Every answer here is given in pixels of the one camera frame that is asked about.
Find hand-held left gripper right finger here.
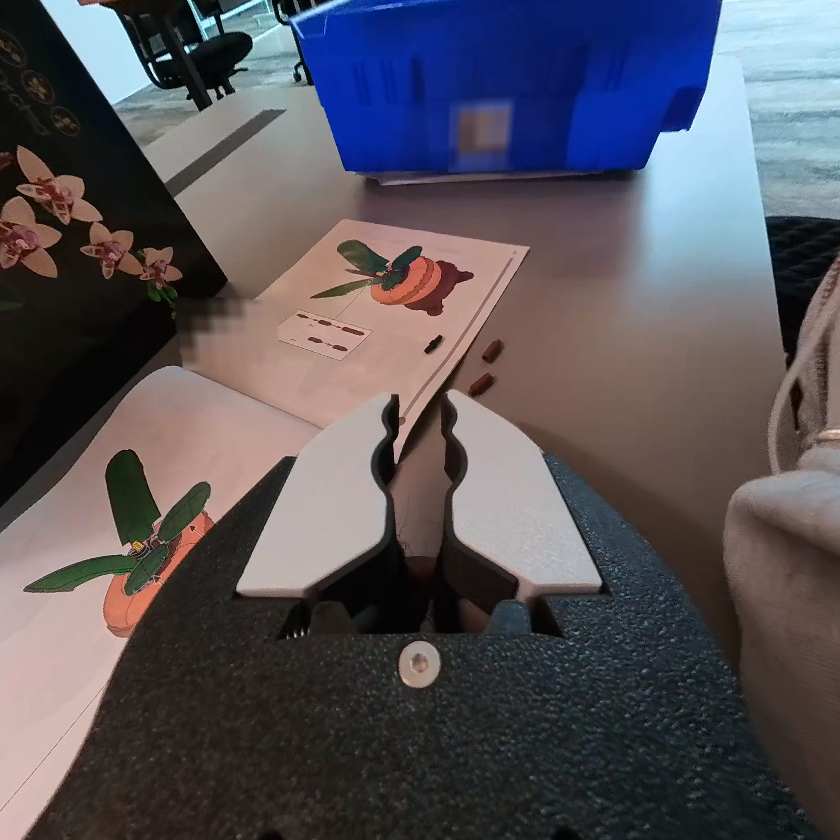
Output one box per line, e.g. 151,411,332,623
438,388,605,601

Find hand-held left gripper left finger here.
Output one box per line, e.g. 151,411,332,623
234,392,401,599

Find building instruction booklet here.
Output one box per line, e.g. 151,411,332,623
0,218,531,840

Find grey desk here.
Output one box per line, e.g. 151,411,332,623
0,56,791,664

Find black orchid toy set box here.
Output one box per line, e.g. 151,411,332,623
0,0,229,509

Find blue plastic bin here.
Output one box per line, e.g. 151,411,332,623
289,0,724,176

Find white cable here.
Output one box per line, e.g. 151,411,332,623
766,328,840,475

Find black desk frame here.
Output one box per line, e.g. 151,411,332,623
154,13,214,111

